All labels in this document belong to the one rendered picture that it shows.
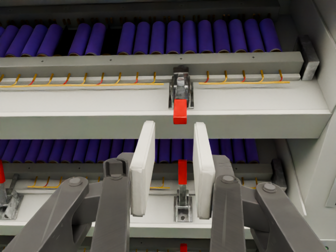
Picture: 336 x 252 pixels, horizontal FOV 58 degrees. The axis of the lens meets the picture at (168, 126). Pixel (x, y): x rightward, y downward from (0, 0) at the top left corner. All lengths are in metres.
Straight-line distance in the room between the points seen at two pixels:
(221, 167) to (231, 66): 0.20
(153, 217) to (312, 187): 0.22
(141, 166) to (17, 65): 0.28
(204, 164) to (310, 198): 0.30
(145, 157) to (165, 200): 0.32
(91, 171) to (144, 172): 0.35
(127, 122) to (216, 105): 0.10
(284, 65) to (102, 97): 0.21
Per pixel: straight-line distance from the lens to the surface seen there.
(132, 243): 0.63
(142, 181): 0.16
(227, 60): 0.36
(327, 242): 0.52
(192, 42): 0.39
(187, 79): 0.34
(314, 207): 0.46
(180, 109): 0.28
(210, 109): 0.33
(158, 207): 0.48
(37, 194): 0.54
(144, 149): 0.17
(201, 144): 0.18
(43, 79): 0.40
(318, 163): 0.40
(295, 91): 0.37
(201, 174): 0.15
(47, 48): 0.42
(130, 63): 0.36
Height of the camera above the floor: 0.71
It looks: 35 degrees down
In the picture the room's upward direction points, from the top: 3 degrees counter-clockwise
